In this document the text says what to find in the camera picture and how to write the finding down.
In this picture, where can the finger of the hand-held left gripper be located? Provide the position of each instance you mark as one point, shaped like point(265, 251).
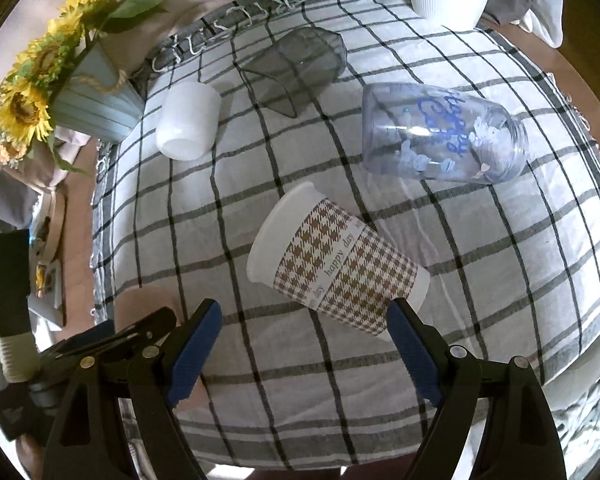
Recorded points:
point(147, 322)

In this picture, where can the grey transparent cup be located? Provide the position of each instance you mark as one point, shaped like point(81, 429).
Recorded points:
point(300, 62)

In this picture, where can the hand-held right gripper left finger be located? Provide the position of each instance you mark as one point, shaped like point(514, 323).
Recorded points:
point(196, 355)

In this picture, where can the light blue flower pot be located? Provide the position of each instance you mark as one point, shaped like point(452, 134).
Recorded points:
point(97, 102)

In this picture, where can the clear cup with blue print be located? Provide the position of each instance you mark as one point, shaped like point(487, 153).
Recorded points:
point(429, 132)

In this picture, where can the artificial sunflower bouquet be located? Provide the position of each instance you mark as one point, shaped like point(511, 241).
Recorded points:
point(45, 60)

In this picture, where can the grey knitted cloth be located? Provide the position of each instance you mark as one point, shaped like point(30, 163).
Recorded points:
point(587, 400)

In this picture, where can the white cup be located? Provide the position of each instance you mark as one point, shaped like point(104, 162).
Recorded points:
point(190, 120)

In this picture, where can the houndstooth paper cup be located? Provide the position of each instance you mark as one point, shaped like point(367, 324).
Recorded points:
point(350, 270)

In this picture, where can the checked tablecloth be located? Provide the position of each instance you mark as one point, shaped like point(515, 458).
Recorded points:
point(300, 185)

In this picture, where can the beige cloth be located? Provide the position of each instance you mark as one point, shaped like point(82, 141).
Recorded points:
point(180, 15)

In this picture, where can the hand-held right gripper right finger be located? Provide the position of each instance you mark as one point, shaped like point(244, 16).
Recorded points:
point(410, 355)

